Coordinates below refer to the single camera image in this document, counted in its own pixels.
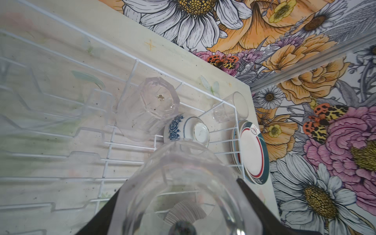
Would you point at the white blue floral bowl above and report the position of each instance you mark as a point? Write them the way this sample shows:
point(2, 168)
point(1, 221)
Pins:
point(187, 127)

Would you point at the clear glass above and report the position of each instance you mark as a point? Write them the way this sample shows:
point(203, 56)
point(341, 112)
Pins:
point(147, 109)
point(234, 106)
point(175, 172)

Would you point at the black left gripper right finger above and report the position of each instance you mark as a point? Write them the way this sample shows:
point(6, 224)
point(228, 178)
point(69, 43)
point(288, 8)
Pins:
point(270, 224)

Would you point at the plate green red band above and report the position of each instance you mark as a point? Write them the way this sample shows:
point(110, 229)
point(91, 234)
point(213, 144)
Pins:
point(253, 153)

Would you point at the white plate teal rim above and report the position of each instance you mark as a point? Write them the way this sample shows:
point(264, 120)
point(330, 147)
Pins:
point(233, 147)

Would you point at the striped brown white bowl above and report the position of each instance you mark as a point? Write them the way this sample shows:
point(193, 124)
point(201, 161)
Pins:
point(186, 211)

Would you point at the white wire dish rack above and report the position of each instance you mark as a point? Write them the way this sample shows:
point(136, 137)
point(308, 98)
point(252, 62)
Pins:
point(65, 67)

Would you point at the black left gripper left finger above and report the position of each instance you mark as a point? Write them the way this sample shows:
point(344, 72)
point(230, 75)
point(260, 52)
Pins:
point(100, 223)

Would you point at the right aluminium corner post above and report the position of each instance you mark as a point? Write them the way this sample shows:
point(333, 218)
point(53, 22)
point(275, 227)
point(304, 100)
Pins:
point(340, 50)

